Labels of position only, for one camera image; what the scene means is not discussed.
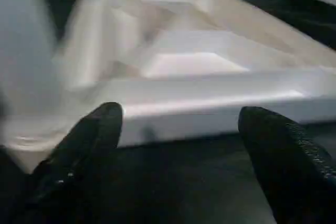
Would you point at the black padded work mat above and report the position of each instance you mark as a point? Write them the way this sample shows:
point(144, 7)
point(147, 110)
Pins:
point(183, 176)

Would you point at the white plastic table top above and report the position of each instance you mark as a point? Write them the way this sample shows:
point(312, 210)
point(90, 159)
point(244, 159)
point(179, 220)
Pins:
point(197, 95)

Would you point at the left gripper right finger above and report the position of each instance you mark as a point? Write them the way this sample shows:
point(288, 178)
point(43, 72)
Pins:
point(288, 169)

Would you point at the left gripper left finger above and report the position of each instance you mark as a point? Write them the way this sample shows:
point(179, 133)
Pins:
point(78, 161)

